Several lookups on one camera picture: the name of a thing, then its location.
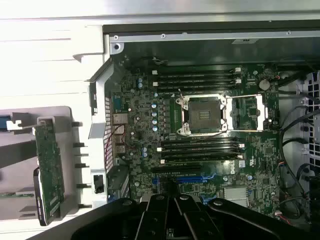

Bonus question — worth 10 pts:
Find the green motherboard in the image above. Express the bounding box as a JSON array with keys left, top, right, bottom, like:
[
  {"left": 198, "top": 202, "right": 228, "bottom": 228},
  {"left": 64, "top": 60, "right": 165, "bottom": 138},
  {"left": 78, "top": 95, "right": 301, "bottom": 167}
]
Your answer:
[{"left": 111, "top": 62, "right": 281, "bottom": 218}]

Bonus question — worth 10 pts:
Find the green RAM stick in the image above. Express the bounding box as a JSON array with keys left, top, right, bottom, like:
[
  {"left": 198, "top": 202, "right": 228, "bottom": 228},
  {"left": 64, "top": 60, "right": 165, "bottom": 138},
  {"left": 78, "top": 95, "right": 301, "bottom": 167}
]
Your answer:
[{"left": 0, "top": 191, "right": 35, "bottom": 199}]

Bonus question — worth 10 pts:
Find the blue expansion slot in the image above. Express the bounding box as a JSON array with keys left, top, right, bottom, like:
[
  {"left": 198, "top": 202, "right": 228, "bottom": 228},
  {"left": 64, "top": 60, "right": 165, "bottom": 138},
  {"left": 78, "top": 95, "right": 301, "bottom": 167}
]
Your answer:
[{"left": 151, "top": 175, "right": 212, "bottom": 186}]

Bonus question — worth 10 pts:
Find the blue disk carrier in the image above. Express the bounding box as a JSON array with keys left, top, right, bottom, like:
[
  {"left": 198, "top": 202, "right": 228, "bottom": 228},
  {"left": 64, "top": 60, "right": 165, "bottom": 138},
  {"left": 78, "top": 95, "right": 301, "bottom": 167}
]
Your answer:
[{"left": 0, "top": 113, "right": 13, "bottom": 132}]

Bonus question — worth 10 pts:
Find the CPU socket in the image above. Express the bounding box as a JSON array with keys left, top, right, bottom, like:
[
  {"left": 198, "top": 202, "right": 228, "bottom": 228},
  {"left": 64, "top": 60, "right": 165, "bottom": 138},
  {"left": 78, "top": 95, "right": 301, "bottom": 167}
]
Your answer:
[{"left": 176, "top": 96, "right": 228, "bottom": 137}]

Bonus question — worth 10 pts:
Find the metal socket cover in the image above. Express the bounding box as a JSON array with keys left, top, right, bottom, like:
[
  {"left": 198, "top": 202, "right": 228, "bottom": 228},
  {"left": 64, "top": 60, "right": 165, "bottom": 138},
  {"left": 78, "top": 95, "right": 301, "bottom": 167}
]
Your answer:
[{"left": 223, "top": 94, "right": 270, "bottom": 133}]

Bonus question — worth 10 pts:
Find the red wire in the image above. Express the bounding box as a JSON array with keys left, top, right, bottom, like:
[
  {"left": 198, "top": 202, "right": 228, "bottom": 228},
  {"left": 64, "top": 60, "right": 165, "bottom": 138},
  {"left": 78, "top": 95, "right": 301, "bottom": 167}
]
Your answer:
[{"left": 104, "top": 124, "right": 126, "bottom": 158}]

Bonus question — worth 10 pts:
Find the black RAM slot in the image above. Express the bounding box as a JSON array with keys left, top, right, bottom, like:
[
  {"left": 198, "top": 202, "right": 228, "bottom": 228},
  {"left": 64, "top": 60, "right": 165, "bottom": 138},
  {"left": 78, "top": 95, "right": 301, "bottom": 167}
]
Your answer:
[
  {"left": 159, "top": 139, "right": 238, "bottom": 146},
  {"left": 159, "top": 157, "right": 241, "bottom": 165},
  {"left": 157, "top": 85, "right": 237, "bottom": 91},
  {"left": 151, "top": 67, "right": 243, "bottom": 75},
  {"left": 151, "top": 79, "right": 243, "bottom": 86},
  {"left": 161, "top": 151, "right": 245, "bottom": 159},
  {"left": 157, "top": 74, "right": 237, "bottom": 80},
  {"left": 156, "top": 145, "right": 245, "bottom": 152}
]

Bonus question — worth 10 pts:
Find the black wire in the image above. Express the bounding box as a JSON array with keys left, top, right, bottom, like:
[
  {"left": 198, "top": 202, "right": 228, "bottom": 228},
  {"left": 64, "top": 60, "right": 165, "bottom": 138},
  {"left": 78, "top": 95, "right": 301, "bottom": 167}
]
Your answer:
[{"left": 278, "top": 104, "right": 320, "bottom": 196}]

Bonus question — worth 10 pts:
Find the thin locking lever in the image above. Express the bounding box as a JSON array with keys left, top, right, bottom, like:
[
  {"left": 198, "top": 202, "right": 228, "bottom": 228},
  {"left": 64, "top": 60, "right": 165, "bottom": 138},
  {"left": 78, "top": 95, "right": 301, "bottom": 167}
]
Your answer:
[{"left": 177, "top": 87, "right": 188, "bottom": 104}]

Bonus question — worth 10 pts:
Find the silver coin battery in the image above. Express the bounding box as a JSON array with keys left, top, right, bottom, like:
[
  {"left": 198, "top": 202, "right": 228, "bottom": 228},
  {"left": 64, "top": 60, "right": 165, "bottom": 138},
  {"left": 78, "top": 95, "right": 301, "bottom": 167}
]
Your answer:
[{"left": 258, "top": 79, "right": 271, "bottom": 91}]

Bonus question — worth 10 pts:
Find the grey parts rack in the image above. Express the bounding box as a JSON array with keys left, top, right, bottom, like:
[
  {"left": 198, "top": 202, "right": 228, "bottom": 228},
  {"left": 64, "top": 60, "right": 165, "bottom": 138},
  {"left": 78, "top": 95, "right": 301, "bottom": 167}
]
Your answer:
[{"left": 0, "top": 106, "right": 92, "bottom": 227}]

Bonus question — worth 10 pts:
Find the open dark PC case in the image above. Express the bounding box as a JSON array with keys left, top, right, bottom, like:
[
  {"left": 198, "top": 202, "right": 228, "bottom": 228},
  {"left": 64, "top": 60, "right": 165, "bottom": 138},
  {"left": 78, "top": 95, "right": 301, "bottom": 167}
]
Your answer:
[{"left": 84, "top": 23, "right": 320, "bottom": 240}]

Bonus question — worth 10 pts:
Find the metal disk bay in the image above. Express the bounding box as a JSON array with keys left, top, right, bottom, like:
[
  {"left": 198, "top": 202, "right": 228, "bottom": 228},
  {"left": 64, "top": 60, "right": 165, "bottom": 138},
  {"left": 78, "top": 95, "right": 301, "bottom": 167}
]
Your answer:
[{"left": 297, "top": 69, "right": 320, "bottom": 156}]

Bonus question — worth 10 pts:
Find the silver chipset heat sink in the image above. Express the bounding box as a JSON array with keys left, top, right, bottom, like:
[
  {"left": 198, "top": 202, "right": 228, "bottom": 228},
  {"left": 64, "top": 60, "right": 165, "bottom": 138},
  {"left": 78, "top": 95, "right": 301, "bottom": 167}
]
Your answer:
[{"left": 223, "top": 187, "right": 248, "bottom": 207}]

